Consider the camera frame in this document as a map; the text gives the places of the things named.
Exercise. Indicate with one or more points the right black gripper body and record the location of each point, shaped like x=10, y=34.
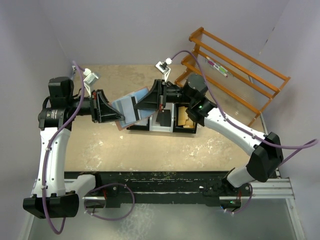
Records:
x=170, y=94

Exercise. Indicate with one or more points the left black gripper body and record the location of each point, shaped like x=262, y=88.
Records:
x=94, y=106

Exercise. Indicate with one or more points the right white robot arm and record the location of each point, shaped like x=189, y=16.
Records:
x=265, y=155

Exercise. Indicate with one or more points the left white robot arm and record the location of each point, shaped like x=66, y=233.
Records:
x=55, y=150

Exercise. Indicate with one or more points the black cards pile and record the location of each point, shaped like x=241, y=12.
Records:
x=164, y=118

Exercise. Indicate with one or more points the white bin with black cards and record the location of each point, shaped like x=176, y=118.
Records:
x=155, y=127

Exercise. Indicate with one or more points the black bin with silver cards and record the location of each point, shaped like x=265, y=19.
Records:
x=142, y=125

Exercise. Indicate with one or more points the gold cards pile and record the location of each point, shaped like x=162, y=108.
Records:
x=183, y=119

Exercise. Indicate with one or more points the black bin with gold cards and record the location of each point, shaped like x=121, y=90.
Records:
x=176, y=128

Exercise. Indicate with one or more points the markers on rack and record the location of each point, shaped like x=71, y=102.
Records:
x=218, y=67

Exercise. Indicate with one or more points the orange wooden rack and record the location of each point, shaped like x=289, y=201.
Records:
x=250, y=82

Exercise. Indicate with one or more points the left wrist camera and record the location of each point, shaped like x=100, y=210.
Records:
x=90, y=79

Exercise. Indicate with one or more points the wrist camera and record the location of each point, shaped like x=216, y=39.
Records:
x=90, y=79
x=164, y=68

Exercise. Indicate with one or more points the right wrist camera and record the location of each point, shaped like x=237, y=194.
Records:
x=164, y=68

